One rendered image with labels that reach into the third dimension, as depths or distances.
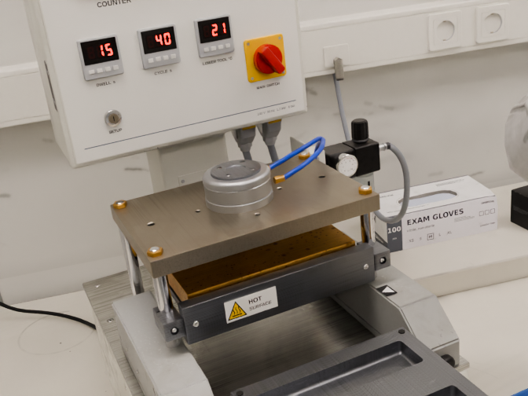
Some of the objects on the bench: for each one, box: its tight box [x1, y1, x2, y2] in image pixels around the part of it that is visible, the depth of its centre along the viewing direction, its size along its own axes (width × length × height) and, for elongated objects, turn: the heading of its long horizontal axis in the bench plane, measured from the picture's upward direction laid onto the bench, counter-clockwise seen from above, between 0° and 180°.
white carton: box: [374, 175, 498, 253], centre depth 137 cm, size 12×23×7 cm, turn 118°
